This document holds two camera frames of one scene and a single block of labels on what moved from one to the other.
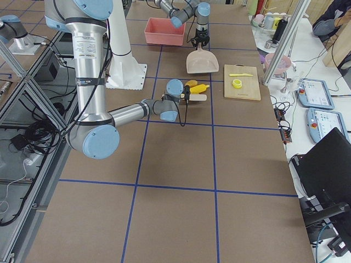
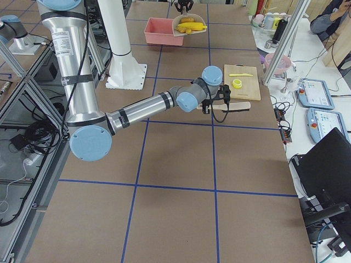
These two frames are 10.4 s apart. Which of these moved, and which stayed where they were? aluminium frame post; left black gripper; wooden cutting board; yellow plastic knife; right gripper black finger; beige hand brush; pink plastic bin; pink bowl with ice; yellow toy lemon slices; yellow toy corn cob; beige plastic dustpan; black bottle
Moved: beige hand brush; yellow toy corn cob; beige plastic dustpan; right gripper black finger; left black gripper
Stayed: yellow plastic knife; pink plastic bin; pink bowl with ice; aluminium frame post; yellow toy lemon slices; wooden cutting board; black bottle
